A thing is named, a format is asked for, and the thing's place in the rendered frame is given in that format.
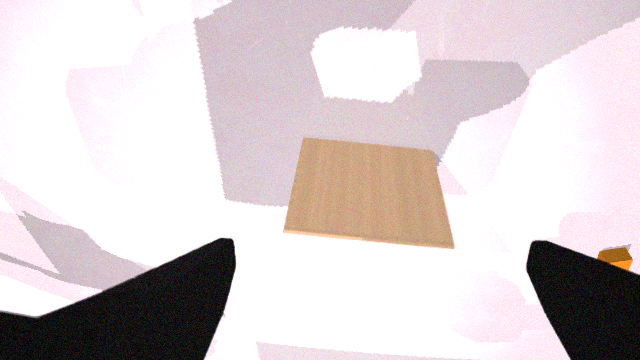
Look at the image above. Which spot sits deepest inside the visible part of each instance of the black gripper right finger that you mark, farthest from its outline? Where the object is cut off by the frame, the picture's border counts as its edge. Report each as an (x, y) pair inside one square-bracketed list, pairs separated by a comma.
[(593, 306)]

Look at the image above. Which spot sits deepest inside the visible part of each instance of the orange block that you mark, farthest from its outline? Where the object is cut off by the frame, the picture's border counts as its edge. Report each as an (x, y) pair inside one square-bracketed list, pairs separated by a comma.
[(618, 256)]

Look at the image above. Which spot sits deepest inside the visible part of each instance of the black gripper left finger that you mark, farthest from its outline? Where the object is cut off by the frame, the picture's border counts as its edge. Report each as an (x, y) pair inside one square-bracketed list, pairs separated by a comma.
[(170, 312)]

